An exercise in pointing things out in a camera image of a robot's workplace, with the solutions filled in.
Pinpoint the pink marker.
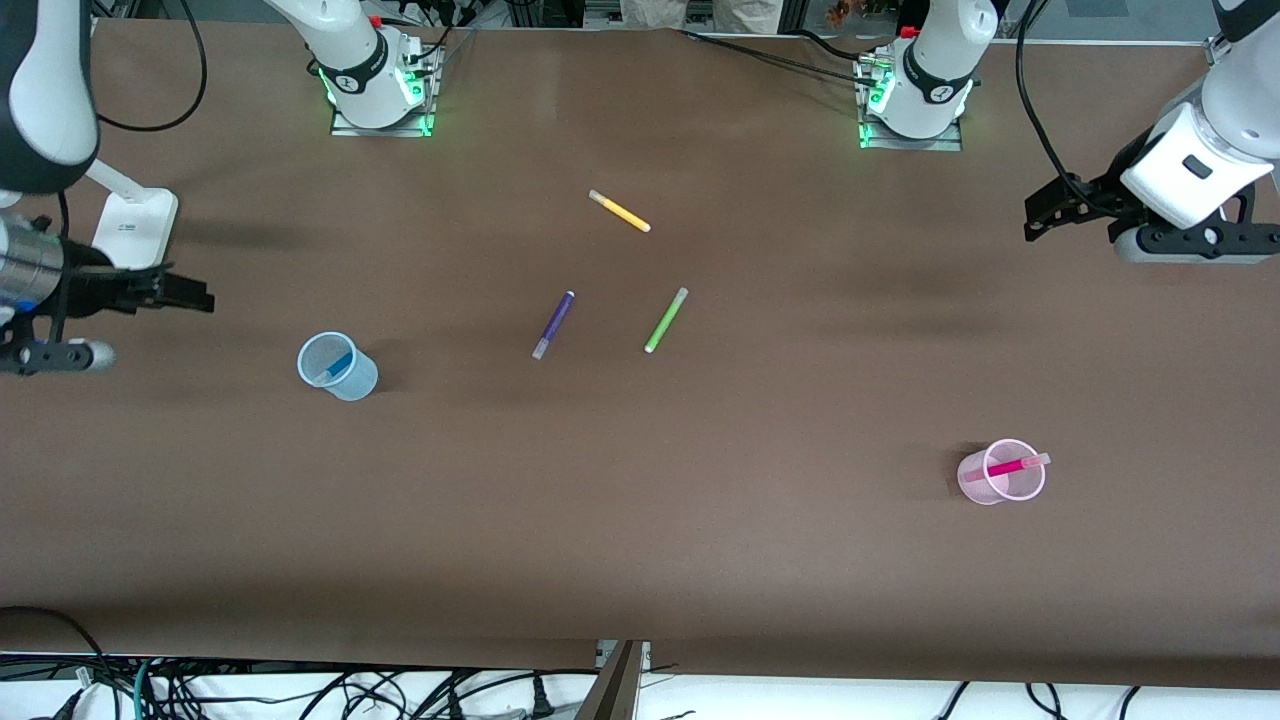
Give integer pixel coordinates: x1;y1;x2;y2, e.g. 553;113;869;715
965;452;1052;483

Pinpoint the white desk lamp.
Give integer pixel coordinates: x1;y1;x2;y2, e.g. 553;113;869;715
85;160;179;276

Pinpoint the translucent blue plastic cup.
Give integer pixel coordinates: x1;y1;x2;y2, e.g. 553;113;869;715
296;331;379;403

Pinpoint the translucent pink plastic cup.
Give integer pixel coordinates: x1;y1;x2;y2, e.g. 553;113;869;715
957;438;1048;506

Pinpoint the purple marker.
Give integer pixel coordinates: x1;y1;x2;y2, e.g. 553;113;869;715
531;290;576;361

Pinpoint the green marker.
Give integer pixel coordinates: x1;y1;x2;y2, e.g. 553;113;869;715
643;287;690;354

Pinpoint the beige fabric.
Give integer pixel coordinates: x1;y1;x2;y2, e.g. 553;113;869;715
622;0;791;36

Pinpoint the yellow marker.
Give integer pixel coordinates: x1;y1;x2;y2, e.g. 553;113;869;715
588;189;652;234

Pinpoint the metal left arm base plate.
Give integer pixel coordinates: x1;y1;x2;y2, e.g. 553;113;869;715
858;55;964;153

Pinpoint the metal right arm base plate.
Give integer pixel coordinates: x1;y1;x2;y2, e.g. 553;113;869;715
330;40;438;138

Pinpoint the black cable on table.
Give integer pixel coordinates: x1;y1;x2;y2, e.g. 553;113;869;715
680;28;881;89

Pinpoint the black looped cable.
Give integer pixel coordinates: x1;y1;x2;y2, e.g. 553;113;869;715
0;605;103;683

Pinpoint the metal frame post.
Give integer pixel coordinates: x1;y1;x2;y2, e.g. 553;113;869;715
575;640;651;720

